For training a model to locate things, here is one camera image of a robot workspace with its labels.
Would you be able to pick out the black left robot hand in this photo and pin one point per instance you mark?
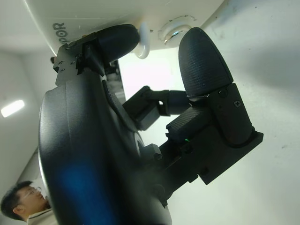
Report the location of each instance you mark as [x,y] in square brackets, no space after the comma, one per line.
[89,152]

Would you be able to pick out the person in beige jacket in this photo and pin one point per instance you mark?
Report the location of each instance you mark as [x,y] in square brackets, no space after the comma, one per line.
[21,199]

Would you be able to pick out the ceiling light panel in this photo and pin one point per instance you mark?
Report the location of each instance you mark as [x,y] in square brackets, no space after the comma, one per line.
[12,108]

